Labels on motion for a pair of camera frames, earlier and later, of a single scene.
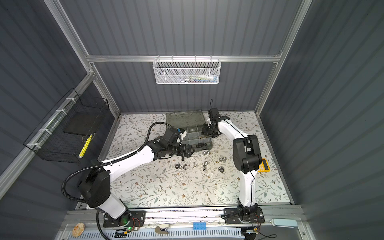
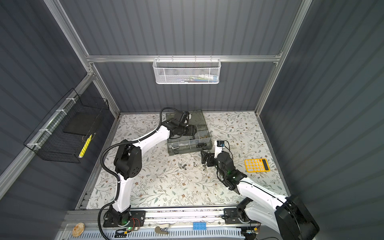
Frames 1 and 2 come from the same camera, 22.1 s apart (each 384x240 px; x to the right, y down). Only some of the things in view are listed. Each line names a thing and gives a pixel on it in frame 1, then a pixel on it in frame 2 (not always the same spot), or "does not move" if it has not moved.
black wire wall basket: x=64 y=134 does not move
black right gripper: x=204 y=131 -> x=205 y=157
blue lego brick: x=199 y=226 does not move
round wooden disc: x=78 y=229 does not move
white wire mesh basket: x=187 y=71 does not move
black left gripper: x=188 y=153 -> x=191 y=131
